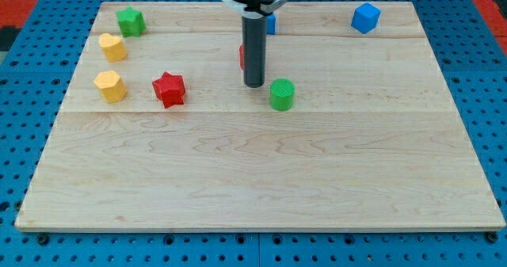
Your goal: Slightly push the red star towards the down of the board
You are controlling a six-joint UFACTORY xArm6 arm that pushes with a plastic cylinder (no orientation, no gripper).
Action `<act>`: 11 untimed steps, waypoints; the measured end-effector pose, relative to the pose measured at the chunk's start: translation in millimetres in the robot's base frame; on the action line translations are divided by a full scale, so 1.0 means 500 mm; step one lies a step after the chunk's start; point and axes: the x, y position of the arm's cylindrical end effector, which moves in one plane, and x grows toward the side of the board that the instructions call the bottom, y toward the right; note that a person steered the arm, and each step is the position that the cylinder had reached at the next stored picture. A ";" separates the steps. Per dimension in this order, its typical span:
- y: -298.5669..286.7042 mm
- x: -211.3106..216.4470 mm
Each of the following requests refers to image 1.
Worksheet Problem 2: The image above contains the red star block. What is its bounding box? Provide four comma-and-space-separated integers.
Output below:
152, 71, 186, 109

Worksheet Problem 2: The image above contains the wooden board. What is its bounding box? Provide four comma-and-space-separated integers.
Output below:
15, 2, 505, 233

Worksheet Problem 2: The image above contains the green star block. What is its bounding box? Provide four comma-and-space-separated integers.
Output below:
116, 7, 147, 37

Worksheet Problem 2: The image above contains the green cylinder block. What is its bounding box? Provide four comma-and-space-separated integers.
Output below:
269, 78, 295, 111

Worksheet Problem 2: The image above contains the red block behind rod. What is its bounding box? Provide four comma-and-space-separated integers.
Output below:
238, 44, 245, 70

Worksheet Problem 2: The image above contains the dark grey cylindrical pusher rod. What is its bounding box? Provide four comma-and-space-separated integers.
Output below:
242, 17, 266, 88

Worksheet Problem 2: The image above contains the blue block behind rod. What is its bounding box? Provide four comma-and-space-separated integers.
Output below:
266, 13, 277, 35

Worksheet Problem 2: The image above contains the yellow hexagon block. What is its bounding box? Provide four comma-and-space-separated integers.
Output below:
93, 71, 127, 103

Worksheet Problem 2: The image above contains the blue cube block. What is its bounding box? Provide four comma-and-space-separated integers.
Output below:
351, 2, 381, 34

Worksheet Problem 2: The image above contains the yellow heart block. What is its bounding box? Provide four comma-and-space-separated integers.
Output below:
98, 33, 128, 63

